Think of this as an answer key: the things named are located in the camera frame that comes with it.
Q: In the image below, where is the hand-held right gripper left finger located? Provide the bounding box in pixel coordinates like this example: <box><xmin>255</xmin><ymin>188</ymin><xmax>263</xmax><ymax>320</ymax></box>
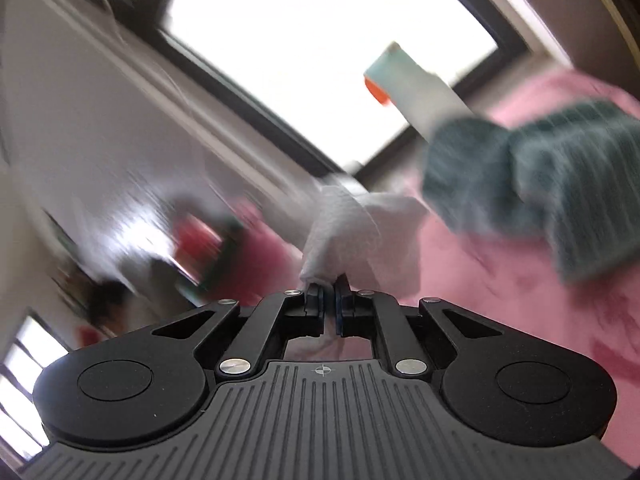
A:
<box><xmin>150</xmin><ymin>282</ymin><xmax>327</xmax><ymax>378</ymax></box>

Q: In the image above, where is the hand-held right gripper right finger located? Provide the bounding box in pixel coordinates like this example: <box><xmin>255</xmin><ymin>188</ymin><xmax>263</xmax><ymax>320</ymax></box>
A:
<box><xmin>332</xmin><ymin>274</ymin><xmax>506</xmax><ymax>378</ymax></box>

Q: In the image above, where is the white paper tissue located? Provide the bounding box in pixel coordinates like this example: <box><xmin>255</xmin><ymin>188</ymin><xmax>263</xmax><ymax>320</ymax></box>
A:
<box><xmin>300</xmin><ymin>185</ymin><xmax>431</xmax><ymax>296</ymax></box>

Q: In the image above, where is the pink water bottle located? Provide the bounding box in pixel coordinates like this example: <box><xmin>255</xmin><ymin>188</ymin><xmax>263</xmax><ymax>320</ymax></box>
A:
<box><xmin>170</xmin><ymin>210</ymin><xmax>241</xmax><ymax>296</ymax></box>

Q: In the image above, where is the pink printed blanket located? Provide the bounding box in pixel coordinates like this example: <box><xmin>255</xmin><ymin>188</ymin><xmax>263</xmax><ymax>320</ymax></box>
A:
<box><xmin>220</xmin><ymin>67</ymin><xmax>640</xmax><ymax>461</ymax></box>

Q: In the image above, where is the teal striped towel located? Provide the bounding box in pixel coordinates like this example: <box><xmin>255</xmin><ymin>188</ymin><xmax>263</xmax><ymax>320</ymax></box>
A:
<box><xmin>422</xmin><ymin>100</ymin><xmax>640</xmax><ymax>283</ymax></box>

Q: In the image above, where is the dark window frame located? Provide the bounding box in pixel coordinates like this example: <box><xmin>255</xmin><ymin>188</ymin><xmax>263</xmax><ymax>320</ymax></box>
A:
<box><xmin>65</xmin><ymin>0</ymin><xmax>576</xmax><ymax>196</ymax></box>

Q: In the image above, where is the frosted bottle with orange strap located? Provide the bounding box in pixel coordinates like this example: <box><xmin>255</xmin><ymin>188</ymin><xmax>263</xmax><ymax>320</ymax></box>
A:
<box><xmin>364</xmin><ymin>42</ymin><xmax>471</xmax><ymax>143</ymax></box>

